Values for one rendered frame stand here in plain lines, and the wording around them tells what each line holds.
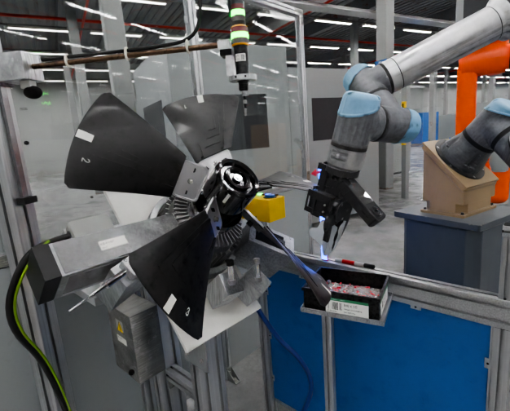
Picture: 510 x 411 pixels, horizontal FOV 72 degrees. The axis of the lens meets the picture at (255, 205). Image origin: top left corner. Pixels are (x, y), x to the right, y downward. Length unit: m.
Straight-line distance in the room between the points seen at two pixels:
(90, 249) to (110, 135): 0.24
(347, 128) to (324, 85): 4.27
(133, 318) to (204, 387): 0.28
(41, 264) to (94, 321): 0.83
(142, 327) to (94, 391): 0.62
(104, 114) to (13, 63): 0.40
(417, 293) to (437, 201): 0.36
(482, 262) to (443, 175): 0.30
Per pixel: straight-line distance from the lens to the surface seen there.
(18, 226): 1.24
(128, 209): 1.02
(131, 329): 1.12
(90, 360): 1.64
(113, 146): 0.82
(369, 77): 0.88
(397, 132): 0.79
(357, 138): 0.73
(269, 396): 1.83
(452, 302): 1.15
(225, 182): 0.80
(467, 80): 4.78
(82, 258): 0.78
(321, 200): 0.77
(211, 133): 0.99
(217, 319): 0.96
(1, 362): 1.52
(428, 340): 1.25
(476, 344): 1.21
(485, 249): 1.35
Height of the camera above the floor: 1.32
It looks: 11 degrees down
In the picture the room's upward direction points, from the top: 4 degrees counter-clockwise
